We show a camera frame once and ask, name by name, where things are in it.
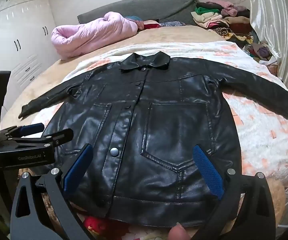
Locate white wardrobe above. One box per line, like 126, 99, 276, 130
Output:
0, 0, 59, 110

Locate white satin curtain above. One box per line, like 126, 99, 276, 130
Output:
248, 0, 288, 100

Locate bag of clothes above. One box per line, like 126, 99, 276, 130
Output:
243, 42, 278, 64

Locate pile of folded clothes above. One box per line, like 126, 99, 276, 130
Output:
190, 0, 261, 49

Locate blue patterned pillow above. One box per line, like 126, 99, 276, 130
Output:
159, 21, 186, 27

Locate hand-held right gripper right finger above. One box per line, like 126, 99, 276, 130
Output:
193, 144, 277, 240

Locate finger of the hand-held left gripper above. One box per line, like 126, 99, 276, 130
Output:
9, 128, 74, 153
0, 123, 45, 139

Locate pink quilted duvet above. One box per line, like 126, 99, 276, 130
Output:
51, 12, 138, 61

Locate white orange bear blanket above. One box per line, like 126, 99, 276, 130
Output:
31, 41, 288, 182

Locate red pillow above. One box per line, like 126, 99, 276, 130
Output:
143, 20, 162, 30

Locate person's right hand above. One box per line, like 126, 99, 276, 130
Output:
168, 224, 192, 240

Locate black leather jacket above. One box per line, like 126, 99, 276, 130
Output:
18, 51, 288, 228

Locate tan bed sheet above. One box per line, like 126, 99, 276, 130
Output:
0, 24, 235, 130

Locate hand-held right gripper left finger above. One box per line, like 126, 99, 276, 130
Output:
10, 144, 94, 240

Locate red printed cloth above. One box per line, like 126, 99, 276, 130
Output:
42, 192, 209, 240

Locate grey headboard cushion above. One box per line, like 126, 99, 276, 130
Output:
77, 0, 199, 27

